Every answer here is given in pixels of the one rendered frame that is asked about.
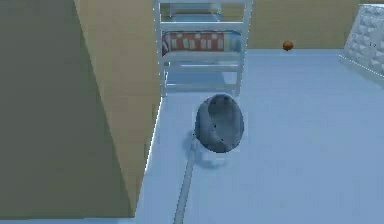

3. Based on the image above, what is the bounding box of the red and white patterned box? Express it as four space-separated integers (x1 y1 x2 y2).
161 30 242 56

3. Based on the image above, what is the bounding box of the grey round bin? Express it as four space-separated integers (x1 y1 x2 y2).
194 93 245 154

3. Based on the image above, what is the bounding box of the white shelf rack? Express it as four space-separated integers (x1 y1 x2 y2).
152 0 254 98

